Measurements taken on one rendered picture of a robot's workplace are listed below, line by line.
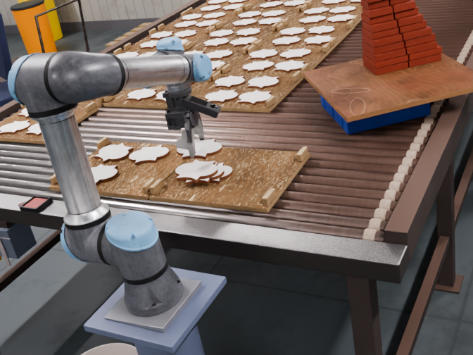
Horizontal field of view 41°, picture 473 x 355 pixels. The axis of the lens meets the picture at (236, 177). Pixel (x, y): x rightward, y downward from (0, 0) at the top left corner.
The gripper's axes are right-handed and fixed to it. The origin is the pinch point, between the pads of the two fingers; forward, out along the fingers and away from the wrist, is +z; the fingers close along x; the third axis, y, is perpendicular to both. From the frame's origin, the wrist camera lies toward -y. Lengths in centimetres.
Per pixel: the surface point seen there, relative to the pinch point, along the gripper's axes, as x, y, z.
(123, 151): -20.8, 36.9, 9.0
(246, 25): -175, 24, 8
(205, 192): 9.5, -2.7, 10.4
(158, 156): -15.1, 21.2, 9.1
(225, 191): 9.1, -8.9, 10.4
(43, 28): -492, 347, 67
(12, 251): 12, 72, 30
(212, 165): -1.1, -2.6, 6.8
